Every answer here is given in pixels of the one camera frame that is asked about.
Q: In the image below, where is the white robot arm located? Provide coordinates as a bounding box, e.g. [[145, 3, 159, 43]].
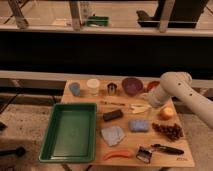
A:
[[147, 72, 213, 130]]

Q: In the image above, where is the bunch of red grapes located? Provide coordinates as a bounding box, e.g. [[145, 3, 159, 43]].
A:
[[152, 123, 183, 141]]

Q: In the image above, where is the blue plastic cup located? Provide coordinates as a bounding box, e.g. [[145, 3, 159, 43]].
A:
[[69, 82, 80, 96]]

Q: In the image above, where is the white plastic cup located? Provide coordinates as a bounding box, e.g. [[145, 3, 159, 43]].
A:
[[86, 79, 100, 96]]

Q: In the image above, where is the small metal cup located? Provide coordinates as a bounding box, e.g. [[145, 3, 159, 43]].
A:
[[107, 83, 117, 95]]

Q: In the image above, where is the blue folded cloth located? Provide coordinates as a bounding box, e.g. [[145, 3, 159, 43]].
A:
[[101, 126, 125, 147]]

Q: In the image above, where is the green plastic tray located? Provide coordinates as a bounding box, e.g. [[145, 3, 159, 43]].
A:
[[39, 103, 97, 163]]

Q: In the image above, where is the small metal grater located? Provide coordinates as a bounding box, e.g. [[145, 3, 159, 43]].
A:
[[136, 146, 152, 164]]

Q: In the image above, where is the blue sponge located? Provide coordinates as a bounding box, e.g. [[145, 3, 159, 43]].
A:
[[129, 120, 149, 132]]

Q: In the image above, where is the orange carrot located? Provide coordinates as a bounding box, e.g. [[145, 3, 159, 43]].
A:
[[103, 150, 133, 160]]

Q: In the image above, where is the black rectangular block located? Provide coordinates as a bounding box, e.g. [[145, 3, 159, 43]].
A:
[[103, 110, 123, 122]]

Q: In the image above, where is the green box on shelf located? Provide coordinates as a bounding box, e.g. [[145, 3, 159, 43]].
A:
[[86, 16, 109, 26]]

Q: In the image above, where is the thin wooden stick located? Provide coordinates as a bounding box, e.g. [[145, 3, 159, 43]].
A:
[[100, 101, 125, 106]]

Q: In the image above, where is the purple bowl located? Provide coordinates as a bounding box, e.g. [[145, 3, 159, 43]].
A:
[[122, 77, 143, 96]]

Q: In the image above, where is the orange bowl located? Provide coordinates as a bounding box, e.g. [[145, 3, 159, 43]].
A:
[[147, 81, 160, 92]]

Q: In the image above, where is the black handled peeler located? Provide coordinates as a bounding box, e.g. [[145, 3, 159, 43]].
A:
[[151, 144, 184, 155]]

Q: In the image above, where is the black object on floor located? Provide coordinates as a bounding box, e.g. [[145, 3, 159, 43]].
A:
[[0, 147, 26, 157]]

